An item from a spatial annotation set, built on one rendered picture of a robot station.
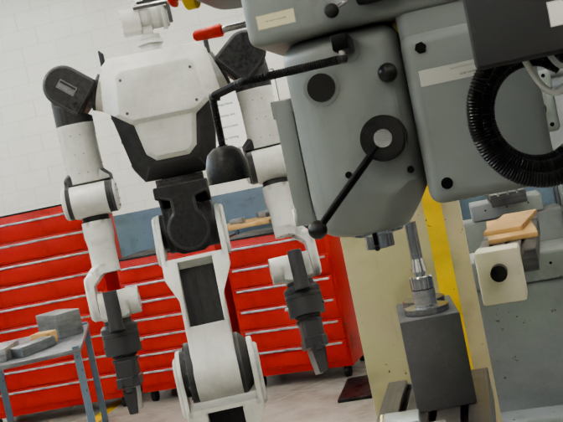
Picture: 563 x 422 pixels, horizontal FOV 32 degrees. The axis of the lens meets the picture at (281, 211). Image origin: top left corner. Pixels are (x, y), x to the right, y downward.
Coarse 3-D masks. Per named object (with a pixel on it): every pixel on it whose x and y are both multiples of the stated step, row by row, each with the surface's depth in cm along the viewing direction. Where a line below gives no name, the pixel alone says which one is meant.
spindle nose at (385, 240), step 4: (392, 232) 160; (372, 236) 159; (380, 236) 158; (384, 236) 158; (388, 236) 159; (392, 236) 160; (364, 240) 161; (368, 240) 159; (372, 240) 159; (380, 240) 158; (384, 240) 158; (388, 240) 159; (392, 240) 159; (368, 244) 160; (372, 244) 159; (380, 244) 158; (384, 244) 158; (388, 244) 159; (392, 244) 159; (368, 248) 160; (372, 248) 159; (380, 248) 158
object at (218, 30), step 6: (216, 24) 172; (234, 24) 172; (240, 24) 171; (198, 30) 173; (204, 30) 172; (210, 30) 172; (216, 30) 172; (222, 30) 172; (228, 30) 172; (198, 36) 173; (204, 36) 172; (210, 36) 172; (216, 36) 172; (222, 36) 173
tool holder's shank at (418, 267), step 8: (408, 224) 197; (408, 232) 197; (416, 232) 197; (408, 240) 198; (416, 240) 197; (416, 248) 197; (416, 256) 197; (416, 264) 197; (424, 264) 198; (416, 272) 198; (424, 272) 198
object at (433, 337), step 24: (408, 312) 197; (432, 312) 195; (456, 312) 193; (408, 336) 194; (432, 336) 193; (456, 336) 193; (408, 360) 194; (432, 360) 194; (456, 360) 193; (432, 384) 194; (456, 384) 194; (432, 408) 194
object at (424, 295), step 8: (432, 280) 198; (416, 288) 197; (424, 288) 196; (432, 288) 197; (416, 296) 197; (424, 296) 196; (432, 296) 197; (416, 304) 198; (424, 304) 197; (432, 304) 197
